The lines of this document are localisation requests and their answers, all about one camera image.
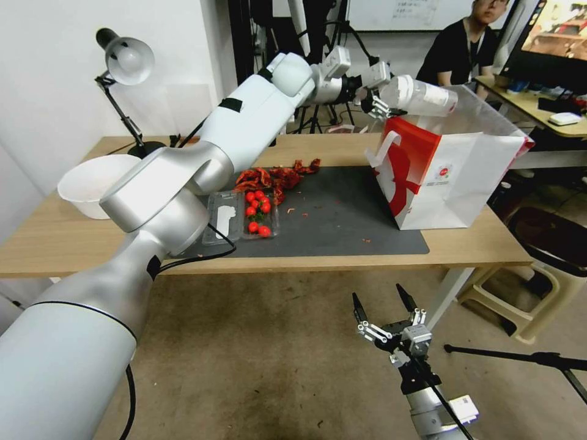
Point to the person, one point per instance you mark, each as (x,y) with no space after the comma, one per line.
(458,46)

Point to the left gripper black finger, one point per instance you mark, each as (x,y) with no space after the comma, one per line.
(383,114)
(380,101)

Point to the black stand leg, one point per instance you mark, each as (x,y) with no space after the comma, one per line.
(504,354)

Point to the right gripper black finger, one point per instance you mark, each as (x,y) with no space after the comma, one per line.
(361,314)
(408,300)

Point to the small white device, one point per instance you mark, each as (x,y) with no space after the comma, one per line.
(562,119)

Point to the clear plastic bottle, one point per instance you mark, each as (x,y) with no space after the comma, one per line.
(422,96)

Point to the white paper bowl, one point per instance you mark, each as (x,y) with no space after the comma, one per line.
(87,183)

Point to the wooden office desk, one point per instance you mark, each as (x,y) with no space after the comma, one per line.
(527,110)

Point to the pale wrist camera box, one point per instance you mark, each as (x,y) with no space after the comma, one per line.
(418,340)

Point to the dark grey table mat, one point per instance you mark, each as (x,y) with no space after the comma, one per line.
(330,215)

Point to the red cherry tomato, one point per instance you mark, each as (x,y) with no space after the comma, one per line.
(266,207)
(250,197)
(251,211)
(264,231)
(260,195)
(252,227)

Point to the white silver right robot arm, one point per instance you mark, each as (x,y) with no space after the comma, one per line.
(431,417)

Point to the whiteboard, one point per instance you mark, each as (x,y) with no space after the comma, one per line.
(394,13)

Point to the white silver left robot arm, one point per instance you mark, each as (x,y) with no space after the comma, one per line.
(238,119)

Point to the white red paper delivery bag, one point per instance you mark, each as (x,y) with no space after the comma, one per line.
(458,183)

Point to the beige plastic stool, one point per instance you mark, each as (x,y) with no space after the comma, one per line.
(527,293)

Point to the silver black desk lamp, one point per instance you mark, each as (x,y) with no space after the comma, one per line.
(130,59)

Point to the black computer monitor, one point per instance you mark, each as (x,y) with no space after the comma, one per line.
(550,59)

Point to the clear plastic takeout box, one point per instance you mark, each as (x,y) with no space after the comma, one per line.
(224,220)

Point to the white table leg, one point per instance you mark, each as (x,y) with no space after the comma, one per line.
(454,293)

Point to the black camera tripod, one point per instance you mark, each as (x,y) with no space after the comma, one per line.
(341,32)

